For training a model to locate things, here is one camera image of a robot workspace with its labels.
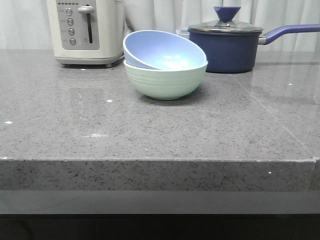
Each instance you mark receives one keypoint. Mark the dark blue saucepan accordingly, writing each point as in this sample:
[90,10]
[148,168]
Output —
[235,52]

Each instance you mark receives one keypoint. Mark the blue bowl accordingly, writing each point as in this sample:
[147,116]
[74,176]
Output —
[160,50]

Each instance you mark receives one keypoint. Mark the white curtain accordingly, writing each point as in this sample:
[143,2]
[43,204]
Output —
[24,24]

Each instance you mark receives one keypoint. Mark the green bowl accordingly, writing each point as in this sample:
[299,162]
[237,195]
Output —
[165,84]

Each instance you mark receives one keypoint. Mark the cream white toaster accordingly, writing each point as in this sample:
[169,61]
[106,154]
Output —
[87,32]

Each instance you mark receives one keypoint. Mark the glass pot lid blue knob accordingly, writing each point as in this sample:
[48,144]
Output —
[226,23]

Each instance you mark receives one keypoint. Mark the clear plastic container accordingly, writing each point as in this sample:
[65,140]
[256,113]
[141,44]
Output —
[183,32]

